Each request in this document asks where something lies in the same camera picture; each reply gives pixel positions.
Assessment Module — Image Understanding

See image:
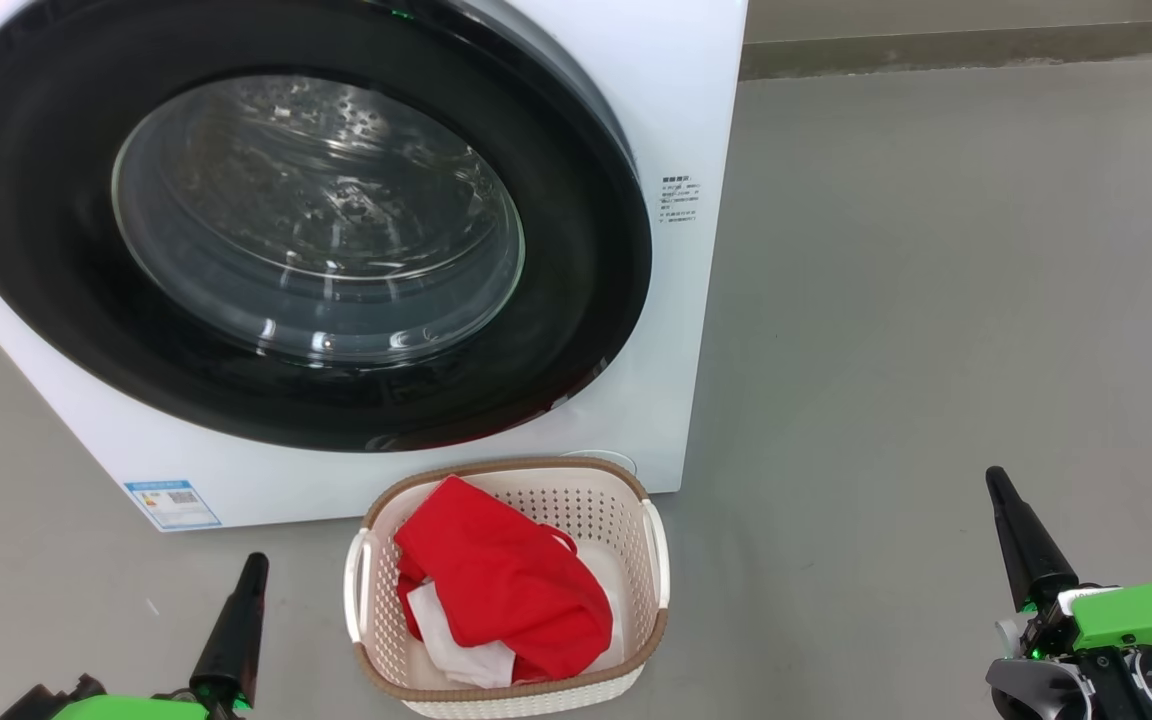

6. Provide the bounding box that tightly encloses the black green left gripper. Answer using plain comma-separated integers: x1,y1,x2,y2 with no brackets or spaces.
0,552,270,720

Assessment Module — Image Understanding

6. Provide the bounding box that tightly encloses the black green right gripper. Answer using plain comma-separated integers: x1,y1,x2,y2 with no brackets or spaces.
986,466,1152,661

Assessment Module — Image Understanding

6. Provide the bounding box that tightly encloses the white cloth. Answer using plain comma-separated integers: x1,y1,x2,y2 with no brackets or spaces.
406,580,519,689

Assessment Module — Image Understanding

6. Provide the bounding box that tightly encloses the red cloth garment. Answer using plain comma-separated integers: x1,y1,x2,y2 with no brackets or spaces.
394,475,615,683

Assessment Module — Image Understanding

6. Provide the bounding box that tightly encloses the black washing machine door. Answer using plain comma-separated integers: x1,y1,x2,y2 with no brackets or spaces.
0,0,654,453

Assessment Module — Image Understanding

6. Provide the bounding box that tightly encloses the cream plastic laundry basket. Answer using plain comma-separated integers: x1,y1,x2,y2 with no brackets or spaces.
344,457,672,720

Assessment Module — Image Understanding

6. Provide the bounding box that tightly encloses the white washing machine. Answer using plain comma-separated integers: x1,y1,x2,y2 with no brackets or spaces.
0,0,749,533

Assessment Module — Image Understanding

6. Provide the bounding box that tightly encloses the blue energy label sticker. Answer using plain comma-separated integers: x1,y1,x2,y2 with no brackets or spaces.
124,480,223,531

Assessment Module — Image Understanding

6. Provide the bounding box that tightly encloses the round white filter cover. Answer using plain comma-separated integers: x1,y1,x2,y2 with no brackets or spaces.
561,450,637,477

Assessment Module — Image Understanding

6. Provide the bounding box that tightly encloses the printed text label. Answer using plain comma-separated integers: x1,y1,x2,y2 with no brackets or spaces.
660,175,705,226

